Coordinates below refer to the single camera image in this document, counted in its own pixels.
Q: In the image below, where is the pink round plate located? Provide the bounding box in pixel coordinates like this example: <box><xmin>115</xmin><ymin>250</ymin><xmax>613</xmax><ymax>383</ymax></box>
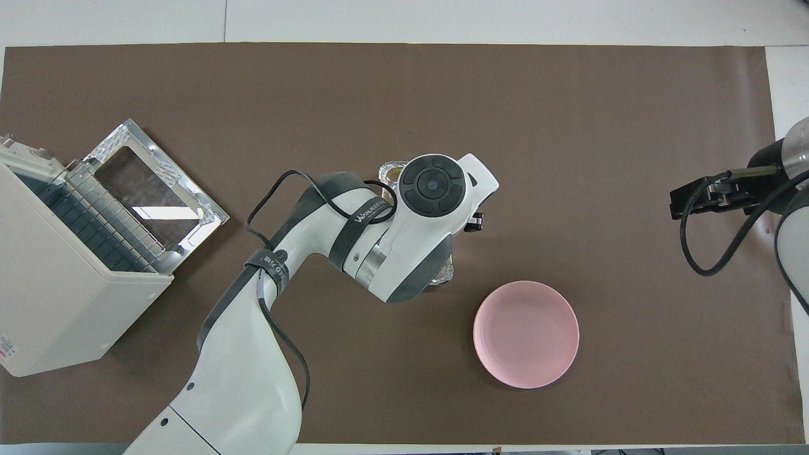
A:
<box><xmin>473</xmin><ymin>281</ymin><xmax>580</xmax><ymax>389</ymax></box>

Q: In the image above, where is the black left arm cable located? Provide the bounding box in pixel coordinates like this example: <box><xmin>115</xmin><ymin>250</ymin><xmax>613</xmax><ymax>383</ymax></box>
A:
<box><xmin>245</xmin><ymin>169</ymin><xmax>398</xmax><ymax>410</ymax></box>

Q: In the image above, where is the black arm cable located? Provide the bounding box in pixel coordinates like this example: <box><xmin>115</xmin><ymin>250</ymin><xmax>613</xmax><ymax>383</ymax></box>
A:
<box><xmin>245</xmin><ymin>169</ymin><xmax>398</xmax><ymax>410</ymax></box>
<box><xmin>679</xmin><ymin>171</ymin><xmax>809</xmax><ymax>315</ymax></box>

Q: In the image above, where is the aluminium foil tray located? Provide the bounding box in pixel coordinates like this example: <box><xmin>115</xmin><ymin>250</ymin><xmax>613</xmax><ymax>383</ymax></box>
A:
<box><xmin>378</xmin><ymin>159</ymin><xmax>454</xmax><ymax>290</ymax></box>

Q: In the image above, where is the white toaster oven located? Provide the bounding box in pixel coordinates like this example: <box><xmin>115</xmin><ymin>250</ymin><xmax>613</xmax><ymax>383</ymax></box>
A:
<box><xmin>0</xmin><ymin>133</ymin><xmax>174</xmax><ymax>378</ymax></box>

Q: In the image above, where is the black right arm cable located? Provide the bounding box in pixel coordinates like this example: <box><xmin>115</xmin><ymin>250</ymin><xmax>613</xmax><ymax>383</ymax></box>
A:
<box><xmin>679</xmin><ymin>171</ymin><xmax>809</xmax><ymax>315</ymax></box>

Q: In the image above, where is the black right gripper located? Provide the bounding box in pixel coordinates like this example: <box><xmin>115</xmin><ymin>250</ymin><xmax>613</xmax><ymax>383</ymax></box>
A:
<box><xmin>670</xmin><ymin>142</ymin><xmax>791</xmax><ymax>220</ymax></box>

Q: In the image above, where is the brown table mat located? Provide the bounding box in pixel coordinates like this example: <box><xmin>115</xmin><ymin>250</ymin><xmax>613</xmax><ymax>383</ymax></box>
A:
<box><xmin>0</xmin><ymin>43</ymin><xmax>805</xmax><ymax>445</ymax></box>

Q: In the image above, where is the glass oven door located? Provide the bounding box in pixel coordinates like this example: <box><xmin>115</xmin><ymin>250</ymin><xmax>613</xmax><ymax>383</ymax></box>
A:
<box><xmin>82</xmin><ymin>119</ymin><xmax>230</xmax><ymax>251</ymax></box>

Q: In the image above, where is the metal oven wire rack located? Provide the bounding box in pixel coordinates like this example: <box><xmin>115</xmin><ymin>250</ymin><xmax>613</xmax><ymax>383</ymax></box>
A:
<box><xmin>16</xmin><ymin>169</ymin><xmax>175</xmax><ymax>274</ymax></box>

